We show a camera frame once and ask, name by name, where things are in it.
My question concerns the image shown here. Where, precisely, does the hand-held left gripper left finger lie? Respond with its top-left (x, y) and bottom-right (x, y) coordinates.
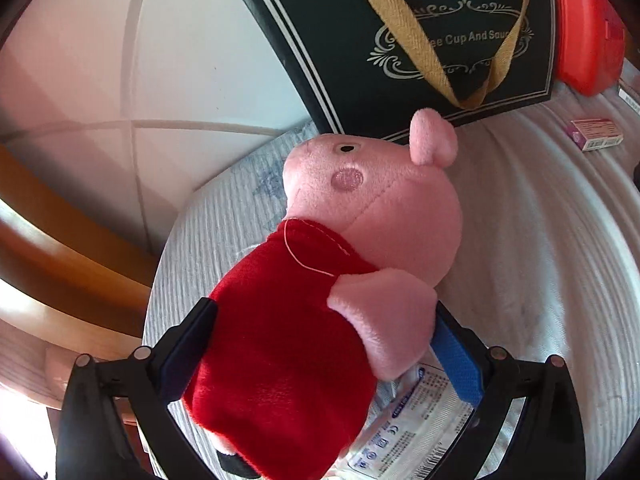
top-left (54, 296), bottom-right (221, 480)

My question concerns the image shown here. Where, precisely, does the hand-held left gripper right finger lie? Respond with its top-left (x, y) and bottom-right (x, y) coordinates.
top-left (430, 302), bottom-right (587, 480)

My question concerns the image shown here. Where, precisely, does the pig plush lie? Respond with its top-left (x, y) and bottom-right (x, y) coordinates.
top-left (181, 107), bottom-right (463, 480)

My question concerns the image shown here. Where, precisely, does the white printed flat packet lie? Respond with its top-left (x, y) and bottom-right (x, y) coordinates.
top-left (332, 350), bottom-right (476, 480)

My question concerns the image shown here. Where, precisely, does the pale blue bed sheet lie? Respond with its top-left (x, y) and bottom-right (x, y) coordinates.
top-left (142, 72), bottom-right (640, 480)

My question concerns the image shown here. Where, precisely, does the small pink purple box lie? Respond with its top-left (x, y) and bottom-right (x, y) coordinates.
top-left (567, 117), bottom-right (623, 152)

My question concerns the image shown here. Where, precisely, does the white padded headboard panel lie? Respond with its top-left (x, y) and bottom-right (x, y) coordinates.
top-left (0, 0), bottom-right (321, 261)

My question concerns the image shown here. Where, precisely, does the black gift box gold ribbon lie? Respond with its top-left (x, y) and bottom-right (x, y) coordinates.
top-left (230, 0), bottom-right (566, 143)

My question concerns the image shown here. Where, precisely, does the wooden headboard frame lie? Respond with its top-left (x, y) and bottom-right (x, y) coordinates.
top-left (0, 145), bottom-right (161, 341)

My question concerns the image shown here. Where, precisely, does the red hard case with handles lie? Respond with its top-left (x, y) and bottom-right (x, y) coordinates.
top-left (550, 0), bottom-right (628, 98)

